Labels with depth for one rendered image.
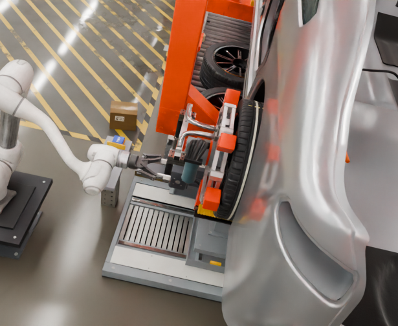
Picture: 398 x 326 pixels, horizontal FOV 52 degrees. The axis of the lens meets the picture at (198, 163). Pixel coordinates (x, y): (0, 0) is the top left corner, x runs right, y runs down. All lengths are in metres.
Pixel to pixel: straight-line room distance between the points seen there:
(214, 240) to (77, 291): 0.88
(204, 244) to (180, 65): 1.10
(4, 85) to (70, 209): 1.16
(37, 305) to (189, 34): 1.75
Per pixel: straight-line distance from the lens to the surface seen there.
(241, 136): 1.94
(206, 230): 2.68
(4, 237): 2.53
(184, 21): 2.30
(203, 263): 2.62
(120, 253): 2.68
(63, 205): 3.00
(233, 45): 3.95
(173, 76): 2.48
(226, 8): 4.36
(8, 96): 2.08
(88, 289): 2.65
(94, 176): 2.00
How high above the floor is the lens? 2.38
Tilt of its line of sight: 45 degrees down
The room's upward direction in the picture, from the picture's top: 15 degrees clockwise
